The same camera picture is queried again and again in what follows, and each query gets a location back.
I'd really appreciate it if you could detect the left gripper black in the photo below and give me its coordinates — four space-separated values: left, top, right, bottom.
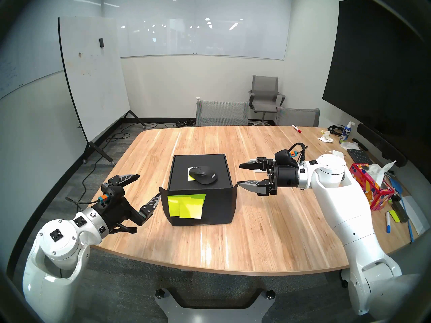
92 174 161 235

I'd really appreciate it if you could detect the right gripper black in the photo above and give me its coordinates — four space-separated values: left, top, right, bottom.
237 157 299 196

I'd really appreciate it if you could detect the black Logitech computer mouse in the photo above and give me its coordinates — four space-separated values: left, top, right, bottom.
189 166 219 185

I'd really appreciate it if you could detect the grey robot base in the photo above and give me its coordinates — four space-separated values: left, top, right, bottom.
154 287 276 323

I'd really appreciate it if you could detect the black cardboard box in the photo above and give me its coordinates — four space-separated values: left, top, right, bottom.
159 153 239 226

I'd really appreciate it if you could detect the colourful Kleenex tissue box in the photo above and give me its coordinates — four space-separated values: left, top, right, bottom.
349 163 395 212

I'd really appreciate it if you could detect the silver table power outlet panel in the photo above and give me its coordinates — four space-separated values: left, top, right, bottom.
250 159 270 174

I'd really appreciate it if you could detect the neon yellow sticky note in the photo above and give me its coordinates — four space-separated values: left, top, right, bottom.
167 195 191 217
179 194 206 219

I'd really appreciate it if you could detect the grey plain mesh chair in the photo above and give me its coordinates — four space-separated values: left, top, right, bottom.
275 107 320 128

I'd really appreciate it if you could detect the grey ribbed mesh chair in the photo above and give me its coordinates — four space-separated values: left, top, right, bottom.
196 99 250 127

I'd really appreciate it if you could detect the grey office chair with armrests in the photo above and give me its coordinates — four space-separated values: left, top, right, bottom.
248 75 286 126

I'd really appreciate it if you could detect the Expo cleaner spray bottle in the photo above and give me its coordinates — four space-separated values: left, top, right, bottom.
339 121 355 144

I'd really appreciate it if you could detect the black keyboard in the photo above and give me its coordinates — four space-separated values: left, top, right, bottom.
347 148 374 166

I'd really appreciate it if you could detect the white tissue sheet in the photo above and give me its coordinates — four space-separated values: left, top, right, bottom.
365 160 397 186

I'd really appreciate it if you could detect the black video bar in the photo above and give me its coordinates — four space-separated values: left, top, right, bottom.
356 123 408 167

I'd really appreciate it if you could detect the mobile whiteboard on black stand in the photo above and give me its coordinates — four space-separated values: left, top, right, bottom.
58 17 147 166

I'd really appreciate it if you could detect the blue flat packet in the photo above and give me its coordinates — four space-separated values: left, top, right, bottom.
387 176 404 195

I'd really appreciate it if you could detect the black whiteboard eraser block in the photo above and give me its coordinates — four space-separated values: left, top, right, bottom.
391 194 409 223

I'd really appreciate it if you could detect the right wrist camera cable black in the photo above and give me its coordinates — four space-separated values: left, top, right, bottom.
288 143 308 163

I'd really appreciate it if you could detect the wrist camera cable black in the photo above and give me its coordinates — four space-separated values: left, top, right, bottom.
288 143 308 163
65 197 101 206

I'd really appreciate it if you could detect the black floor cable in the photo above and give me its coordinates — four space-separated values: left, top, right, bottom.
81 122 169 205

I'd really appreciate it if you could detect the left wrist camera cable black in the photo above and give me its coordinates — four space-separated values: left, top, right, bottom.
65 197 101 206

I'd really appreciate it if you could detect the wide glass wall whiteboard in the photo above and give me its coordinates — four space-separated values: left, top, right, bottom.
116 18 290 61

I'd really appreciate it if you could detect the large black wall television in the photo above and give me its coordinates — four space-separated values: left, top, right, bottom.
322 0 431 148

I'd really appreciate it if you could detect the glass wall whiteboard with scribbles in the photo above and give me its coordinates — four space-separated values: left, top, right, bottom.
0 3 103 100

